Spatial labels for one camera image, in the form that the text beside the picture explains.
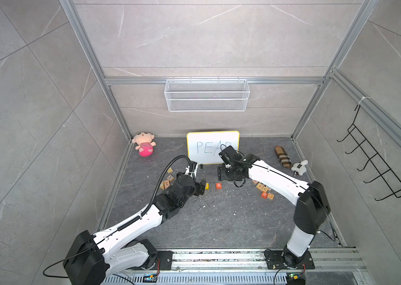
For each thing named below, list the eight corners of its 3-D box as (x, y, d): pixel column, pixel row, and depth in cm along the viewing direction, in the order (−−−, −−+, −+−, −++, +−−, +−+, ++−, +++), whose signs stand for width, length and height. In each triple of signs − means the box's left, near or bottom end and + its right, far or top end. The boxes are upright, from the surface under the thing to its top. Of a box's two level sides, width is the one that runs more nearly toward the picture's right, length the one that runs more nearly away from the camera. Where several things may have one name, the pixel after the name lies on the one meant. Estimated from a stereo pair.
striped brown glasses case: (280, 167, 107) (282, 164, 105) (274, 148, 117) (275, 145, 114) (290, 167, 107) (292, 164, 105) (283, 148, 117) (285, 145, 114)
